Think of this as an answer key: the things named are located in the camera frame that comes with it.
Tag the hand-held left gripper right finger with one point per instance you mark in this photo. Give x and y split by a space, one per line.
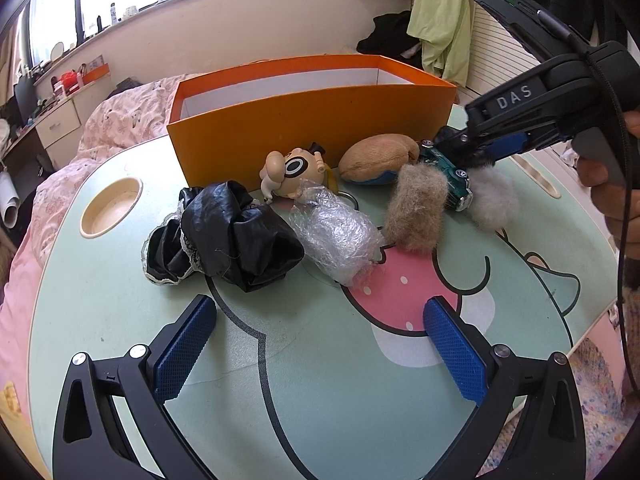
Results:
455 352

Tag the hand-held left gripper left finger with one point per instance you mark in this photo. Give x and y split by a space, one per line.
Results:
182 347

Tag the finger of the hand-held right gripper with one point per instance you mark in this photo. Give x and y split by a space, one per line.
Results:
452 142
507 146

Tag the green toy car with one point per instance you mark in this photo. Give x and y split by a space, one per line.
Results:
457 185

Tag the white fur ball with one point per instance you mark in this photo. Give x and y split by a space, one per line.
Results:
492 200

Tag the brown fur ball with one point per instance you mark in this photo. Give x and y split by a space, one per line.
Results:
415 210

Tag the black crinkled cloth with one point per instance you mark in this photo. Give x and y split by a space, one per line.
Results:
235 240

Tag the clear plastic wrap bundle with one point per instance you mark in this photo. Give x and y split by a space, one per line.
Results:
340 235

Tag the orange cardboard box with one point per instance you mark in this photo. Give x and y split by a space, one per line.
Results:
300 125

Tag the mint cartoon print desktop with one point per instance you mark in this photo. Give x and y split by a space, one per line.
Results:
350 360

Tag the person's right hand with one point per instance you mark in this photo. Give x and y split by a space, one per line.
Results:
600 190

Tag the tan plush toy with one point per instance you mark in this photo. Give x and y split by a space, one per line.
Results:
375 157

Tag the light green curtain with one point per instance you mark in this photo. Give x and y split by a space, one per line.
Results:
440 20

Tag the black clothes pile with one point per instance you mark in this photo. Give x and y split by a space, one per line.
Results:
390 35

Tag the speckled knit blanket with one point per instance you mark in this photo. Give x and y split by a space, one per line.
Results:
595 390

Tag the white rolled paper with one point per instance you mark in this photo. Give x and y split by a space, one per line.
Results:
9 200

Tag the pink patterned bedding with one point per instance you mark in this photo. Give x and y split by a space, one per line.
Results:
115 120

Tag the brown side desk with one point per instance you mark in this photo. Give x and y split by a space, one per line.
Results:
25 152

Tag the white drawer cabinet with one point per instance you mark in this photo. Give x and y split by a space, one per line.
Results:
60 122

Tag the orange tray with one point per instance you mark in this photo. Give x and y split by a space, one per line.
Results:
95 75

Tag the red container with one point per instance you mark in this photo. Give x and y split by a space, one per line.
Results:
69 81

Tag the black monitor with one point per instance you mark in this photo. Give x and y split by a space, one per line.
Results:
26 102

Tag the round white mirror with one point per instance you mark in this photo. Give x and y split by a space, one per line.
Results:
57 51

